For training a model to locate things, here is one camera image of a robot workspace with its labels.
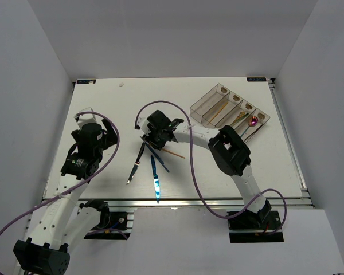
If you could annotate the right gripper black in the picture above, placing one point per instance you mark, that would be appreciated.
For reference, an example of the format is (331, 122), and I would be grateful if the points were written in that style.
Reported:
(149, 140)

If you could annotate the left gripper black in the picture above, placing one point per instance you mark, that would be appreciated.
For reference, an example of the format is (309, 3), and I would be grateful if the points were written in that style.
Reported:
(110, 136)

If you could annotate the orange chopstick horizontal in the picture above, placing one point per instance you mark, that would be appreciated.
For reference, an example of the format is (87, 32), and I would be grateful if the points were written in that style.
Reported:
(173, 153)

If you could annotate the orange chopstick diagonal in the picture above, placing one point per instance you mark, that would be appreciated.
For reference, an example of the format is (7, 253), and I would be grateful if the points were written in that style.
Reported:
(218, 112)

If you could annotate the ornate gold fork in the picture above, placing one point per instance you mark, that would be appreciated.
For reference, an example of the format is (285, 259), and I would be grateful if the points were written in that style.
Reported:
(240, 114)

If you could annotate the iridescent purple spoon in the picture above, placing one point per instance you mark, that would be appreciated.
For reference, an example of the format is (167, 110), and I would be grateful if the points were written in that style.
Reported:
(251, 123)

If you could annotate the black spoon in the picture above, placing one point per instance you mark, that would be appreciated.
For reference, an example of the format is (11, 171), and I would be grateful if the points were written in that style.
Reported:
(253, 133)

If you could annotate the iridescent green fork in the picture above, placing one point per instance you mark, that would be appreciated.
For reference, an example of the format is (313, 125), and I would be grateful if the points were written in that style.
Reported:
(240, 119)

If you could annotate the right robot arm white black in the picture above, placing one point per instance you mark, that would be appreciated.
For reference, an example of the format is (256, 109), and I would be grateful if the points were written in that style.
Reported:
(230, 153)

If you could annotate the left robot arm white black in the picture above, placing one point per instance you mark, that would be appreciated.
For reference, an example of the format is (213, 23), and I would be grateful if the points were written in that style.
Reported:
(47, 248)

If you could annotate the blue iridescent knife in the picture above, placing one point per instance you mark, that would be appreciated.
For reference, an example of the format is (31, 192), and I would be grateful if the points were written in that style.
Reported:
(156, 180)

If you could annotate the clear compartment organizer tray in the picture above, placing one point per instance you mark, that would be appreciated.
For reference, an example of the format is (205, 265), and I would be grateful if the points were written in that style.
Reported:
(208, 105)

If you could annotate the blue label left corner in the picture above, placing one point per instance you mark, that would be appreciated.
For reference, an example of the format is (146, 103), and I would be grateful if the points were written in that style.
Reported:
(85, 81)

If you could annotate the blue label corner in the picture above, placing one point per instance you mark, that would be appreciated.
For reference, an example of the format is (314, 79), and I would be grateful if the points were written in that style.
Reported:
(85, 81)
(256, 79)

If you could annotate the blue label right corner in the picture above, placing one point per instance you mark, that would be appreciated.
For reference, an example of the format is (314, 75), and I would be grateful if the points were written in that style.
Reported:
(256, 79)

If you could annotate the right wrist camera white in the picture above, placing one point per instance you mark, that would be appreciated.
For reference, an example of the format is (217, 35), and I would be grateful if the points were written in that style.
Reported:
(144, 127)

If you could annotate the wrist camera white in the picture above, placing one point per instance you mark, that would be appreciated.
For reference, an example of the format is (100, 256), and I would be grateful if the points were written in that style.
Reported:
(85, 118)
(144, 127)

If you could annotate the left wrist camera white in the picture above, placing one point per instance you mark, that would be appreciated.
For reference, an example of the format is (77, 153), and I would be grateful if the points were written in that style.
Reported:
(85, 118)

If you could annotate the black handle silver knife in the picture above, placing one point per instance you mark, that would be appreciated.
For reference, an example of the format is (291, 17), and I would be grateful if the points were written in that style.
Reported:
(136, 164)

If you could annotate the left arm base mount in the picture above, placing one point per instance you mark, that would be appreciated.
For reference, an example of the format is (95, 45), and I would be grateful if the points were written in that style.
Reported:
(113, 225)

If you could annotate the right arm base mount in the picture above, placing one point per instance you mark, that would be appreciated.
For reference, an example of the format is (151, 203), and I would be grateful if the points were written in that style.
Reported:
(262, 227)

